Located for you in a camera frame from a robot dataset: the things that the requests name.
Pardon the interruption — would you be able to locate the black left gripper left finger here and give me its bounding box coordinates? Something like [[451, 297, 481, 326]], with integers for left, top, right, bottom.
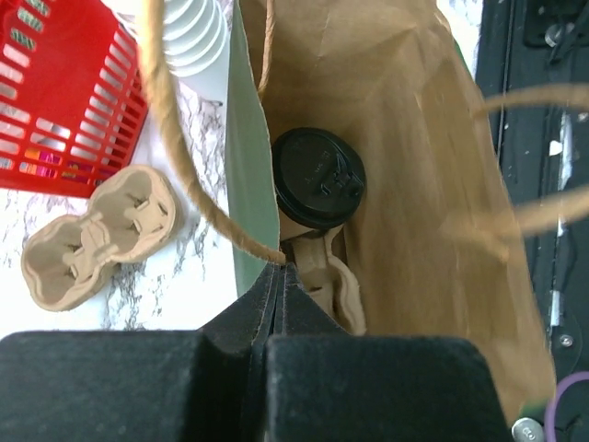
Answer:
[[1, 265, 279, 441]]

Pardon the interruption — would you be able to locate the black plastic cup lid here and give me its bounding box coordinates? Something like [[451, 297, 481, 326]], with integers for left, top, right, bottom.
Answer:
[[271, 127, 366, 230]]

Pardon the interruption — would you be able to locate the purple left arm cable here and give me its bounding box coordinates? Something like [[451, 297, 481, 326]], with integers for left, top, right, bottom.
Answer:
[[542, 371, 589, 442]]

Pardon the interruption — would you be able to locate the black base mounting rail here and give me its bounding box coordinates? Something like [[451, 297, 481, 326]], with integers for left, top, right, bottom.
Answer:
[[473, 0, 589, 442]]

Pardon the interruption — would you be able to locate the red plastic shopping basket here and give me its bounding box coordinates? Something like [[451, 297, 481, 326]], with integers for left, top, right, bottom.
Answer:
[[1, 1, 147, 198]]

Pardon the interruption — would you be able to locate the stack of paper cups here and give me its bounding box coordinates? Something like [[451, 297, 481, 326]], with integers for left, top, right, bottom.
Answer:
[[164, 0, 229, 102]]

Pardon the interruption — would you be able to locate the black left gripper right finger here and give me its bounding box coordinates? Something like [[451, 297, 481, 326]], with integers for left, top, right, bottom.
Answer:
[[266, 266, 511, 441]]

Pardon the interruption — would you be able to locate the single brown cup carrier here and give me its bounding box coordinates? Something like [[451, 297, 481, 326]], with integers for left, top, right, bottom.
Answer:
[[290, 226, 366, 335]]

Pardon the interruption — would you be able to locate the brown green paper bag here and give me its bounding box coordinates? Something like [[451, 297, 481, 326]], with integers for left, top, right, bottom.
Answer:
[[137, 0, 589, 420]]

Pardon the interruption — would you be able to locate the brown cardboard cup carrier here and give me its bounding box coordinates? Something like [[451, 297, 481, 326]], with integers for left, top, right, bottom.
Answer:
[[21, 165, 183, 311]]

